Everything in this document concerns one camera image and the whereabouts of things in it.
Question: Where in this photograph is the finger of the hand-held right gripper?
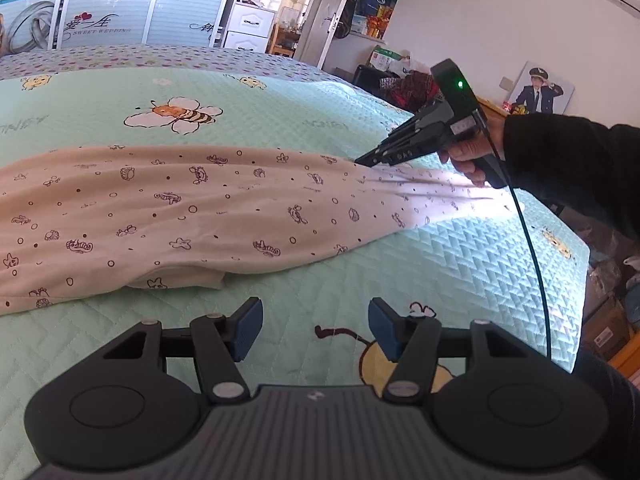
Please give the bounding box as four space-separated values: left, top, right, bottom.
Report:
387 101 451 143
354 141 416 167

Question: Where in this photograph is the green bee-print quilt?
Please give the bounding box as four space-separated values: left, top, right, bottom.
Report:
0 67 591 480

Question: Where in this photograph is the pink patterned cloth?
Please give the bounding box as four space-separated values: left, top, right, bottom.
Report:
0 144 501 318

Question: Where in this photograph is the black armchair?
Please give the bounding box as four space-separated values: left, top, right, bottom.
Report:
352 64 416 111

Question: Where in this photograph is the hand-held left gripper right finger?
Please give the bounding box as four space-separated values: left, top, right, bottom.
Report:
368 298 532 405

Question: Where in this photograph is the green white cardboard box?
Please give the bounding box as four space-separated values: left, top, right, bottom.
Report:
370 45 401 73

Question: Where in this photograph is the uniform portrait photo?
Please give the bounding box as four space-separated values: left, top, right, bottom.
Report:
507 61 575 117

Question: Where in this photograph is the brown cardboard box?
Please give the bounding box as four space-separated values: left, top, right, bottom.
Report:
582 295 632 361

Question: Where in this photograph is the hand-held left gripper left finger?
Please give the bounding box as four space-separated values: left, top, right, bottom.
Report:
102 297 264 405

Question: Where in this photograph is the pile of dark red clothes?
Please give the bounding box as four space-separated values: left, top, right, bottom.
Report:
382 57 443 113

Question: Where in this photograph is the dark gripper cable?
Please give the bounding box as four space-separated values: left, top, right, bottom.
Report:
480 125 553 361

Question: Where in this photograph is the white room door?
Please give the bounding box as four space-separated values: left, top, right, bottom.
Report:
295 0 361 68

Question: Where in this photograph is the person's right hand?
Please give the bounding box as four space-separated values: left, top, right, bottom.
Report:
447 116 507 183

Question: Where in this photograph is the wooden desk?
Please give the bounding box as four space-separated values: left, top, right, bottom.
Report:
475 95 511 121

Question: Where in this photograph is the sliding-door wardrobe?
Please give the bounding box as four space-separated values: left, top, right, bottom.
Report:
0 0 251 56

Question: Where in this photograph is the white drawer shelf unit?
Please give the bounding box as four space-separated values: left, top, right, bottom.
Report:
220 0 278 56

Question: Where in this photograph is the wooden dining chair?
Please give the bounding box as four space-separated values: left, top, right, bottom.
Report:
270 22 301 58

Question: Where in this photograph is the person's right forearm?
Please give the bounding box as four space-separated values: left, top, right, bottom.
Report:
502 112 640 241

